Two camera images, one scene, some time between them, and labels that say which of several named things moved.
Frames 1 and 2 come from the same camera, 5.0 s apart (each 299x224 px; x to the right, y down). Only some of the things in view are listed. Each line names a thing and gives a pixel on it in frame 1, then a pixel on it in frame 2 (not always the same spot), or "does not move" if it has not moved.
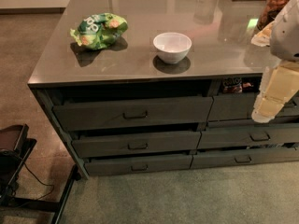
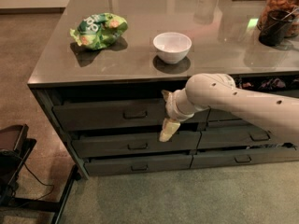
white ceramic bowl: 172,47 does not move
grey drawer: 193,110 does not move
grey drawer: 227,159 does not move
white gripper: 286,35 -> 172,108
